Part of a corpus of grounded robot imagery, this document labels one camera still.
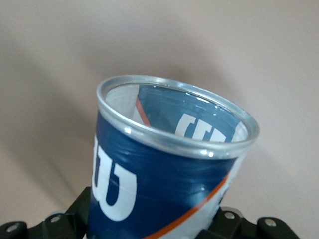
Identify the blue white Wilson tennis can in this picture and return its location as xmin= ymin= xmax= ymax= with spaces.
xmin=86 ymin=74 xmax=261 ymax=239

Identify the brown table mat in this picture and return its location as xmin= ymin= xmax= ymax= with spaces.
xmin=0 ymin=0 xmax=319 ymax=225

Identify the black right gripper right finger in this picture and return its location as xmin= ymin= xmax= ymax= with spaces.
xmin=196 ymin=205 xmax=298 ymax=239

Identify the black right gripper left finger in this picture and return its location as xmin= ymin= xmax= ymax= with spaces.
xmin=0 ymin=186 xmax=92 ymax=239

